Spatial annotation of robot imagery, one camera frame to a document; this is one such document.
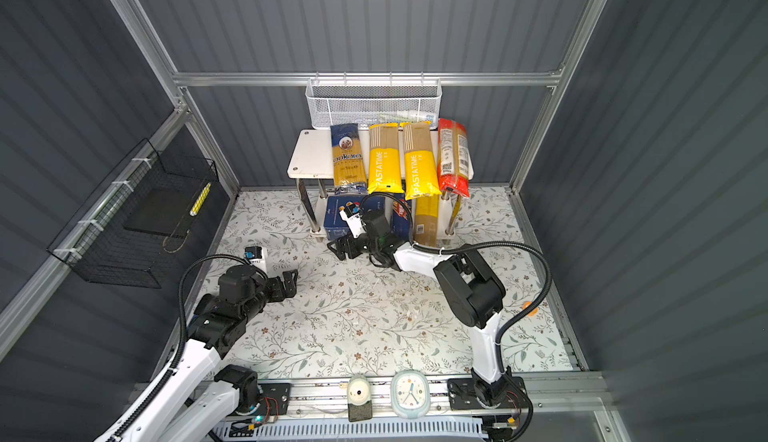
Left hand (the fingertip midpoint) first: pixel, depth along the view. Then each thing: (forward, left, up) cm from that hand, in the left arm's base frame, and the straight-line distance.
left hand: (281, 274), depth 80 cm
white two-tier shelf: (+21, -10, +20) cm, 31 cm away
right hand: (+12, -15, -3) cm, 20 cm away
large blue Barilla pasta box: (+16, -14, 0) cm, 21 cm away
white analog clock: (-28, -33, -12) cm, 45 cm away
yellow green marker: (+16, +21, +13) cm, 30 cm away
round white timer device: (-29, -21, -8) cm, 37 cm away
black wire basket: (-1, +34, +18) cm, 39 cm away
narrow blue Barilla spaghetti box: (+22, -35, -4) cm, 42 cm away
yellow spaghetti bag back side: (+21, -43, -5) cm, 48 cm away
